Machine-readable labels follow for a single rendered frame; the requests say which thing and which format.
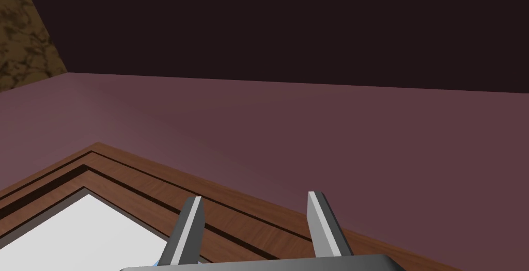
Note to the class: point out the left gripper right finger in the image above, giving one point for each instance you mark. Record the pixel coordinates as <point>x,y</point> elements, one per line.
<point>326,229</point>

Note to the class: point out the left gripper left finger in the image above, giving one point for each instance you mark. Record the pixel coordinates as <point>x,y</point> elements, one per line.
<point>187,234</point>

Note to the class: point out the white door leaf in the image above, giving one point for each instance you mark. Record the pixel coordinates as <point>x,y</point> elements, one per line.
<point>82,234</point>

